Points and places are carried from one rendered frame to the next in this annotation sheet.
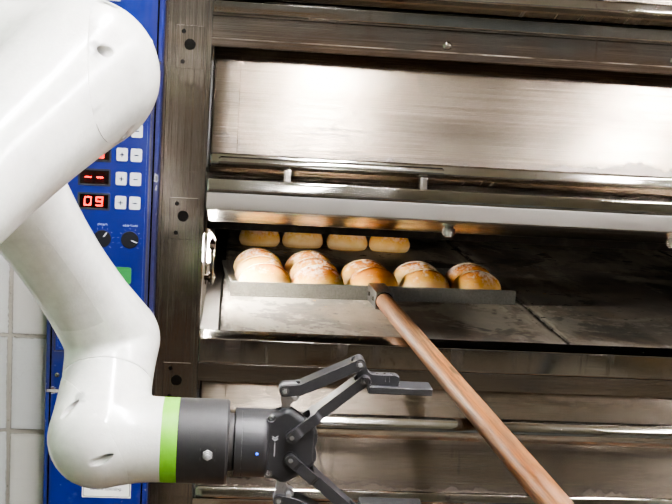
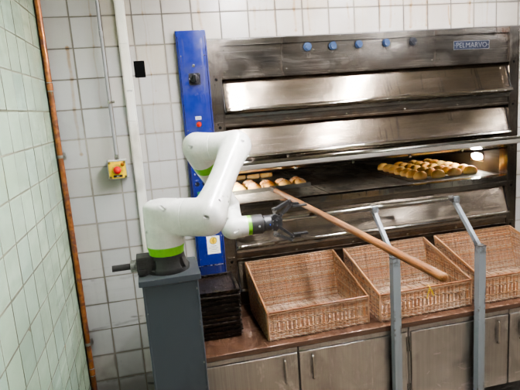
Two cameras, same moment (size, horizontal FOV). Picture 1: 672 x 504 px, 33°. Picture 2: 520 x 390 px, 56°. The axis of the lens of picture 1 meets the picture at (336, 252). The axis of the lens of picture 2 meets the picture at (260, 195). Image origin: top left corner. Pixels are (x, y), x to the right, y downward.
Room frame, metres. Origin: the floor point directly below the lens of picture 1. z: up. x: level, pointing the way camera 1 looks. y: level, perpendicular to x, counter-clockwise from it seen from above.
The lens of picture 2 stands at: (-0.98, 0.35, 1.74)
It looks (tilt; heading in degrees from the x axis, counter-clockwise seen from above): 11 degrees down; 354
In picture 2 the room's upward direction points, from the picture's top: 4 degrees counter-clockwise
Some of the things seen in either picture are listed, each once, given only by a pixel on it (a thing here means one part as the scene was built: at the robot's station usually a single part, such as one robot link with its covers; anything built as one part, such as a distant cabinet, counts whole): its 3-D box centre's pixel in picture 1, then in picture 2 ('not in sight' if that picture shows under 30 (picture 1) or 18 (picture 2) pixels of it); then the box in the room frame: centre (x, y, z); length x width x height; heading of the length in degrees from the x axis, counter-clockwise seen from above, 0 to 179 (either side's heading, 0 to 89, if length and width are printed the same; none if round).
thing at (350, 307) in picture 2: not in sight; (303, 290); (1.51, -0.13, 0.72); 0.56 x 0.49 x 0.28; 97
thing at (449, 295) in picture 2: not in sight; (404, 275); (1.57, -0.73, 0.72); 0.56 x 0.49 x 0.28; 96
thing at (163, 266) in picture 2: not in sight; (151, 262); (0.68, 0.56, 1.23); 0.26 x 0.15 x 0.06; 96
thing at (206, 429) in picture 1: (206, 439); (256, 224); (1.20, 0.13, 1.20); 0.12 x 0.06 x 0.09; 5
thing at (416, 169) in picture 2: not in sight; (424, 167); (2.32, -1.23, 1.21); 0.61 x 0.48 x 0.06; 5
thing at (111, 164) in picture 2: not in sight; (118, 169); (1.65, 0.80, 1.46); 0.10 x 0.07 x 0.10; 95
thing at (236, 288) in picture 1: (360, 275); (264, 184); (2.30, -0.05, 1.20); 0.55 x 0.36 x 0.03; 99
